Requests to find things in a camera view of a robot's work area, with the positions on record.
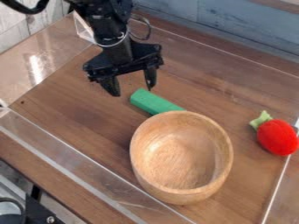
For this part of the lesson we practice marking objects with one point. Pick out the red plush strawberry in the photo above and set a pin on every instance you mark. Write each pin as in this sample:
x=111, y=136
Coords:
x=275, y=134

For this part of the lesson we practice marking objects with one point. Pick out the clear acrylic corner bracket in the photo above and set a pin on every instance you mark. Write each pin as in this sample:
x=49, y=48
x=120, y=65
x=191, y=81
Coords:
x=83, y=29

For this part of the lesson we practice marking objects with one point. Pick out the black clamp with screw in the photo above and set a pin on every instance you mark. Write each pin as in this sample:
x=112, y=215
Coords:
x=37, y=214

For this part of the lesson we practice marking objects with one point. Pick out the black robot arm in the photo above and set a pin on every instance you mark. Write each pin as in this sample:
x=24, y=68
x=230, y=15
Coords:
x=107, y=18

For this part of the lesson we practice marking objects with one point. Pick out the green rectangular block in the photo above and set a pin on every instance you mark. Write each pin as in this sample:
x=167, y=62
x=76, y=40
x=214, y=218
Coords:
x=152, y=103

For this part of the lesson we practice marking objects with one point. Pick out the brown wooden bowl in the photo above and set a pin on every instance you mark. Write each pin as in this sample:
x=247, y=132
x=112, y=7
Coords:
x=181, y=155

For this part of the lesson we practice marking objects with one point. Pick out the clear acrylic front wall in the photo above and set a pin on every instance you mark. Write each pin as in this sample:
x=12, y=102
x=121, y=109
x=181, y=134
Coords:
x=95, y=193

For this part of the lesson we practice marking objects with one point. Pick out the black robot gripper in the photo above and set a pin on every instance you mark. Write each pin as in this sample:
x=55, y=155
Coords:
x=125, y=58

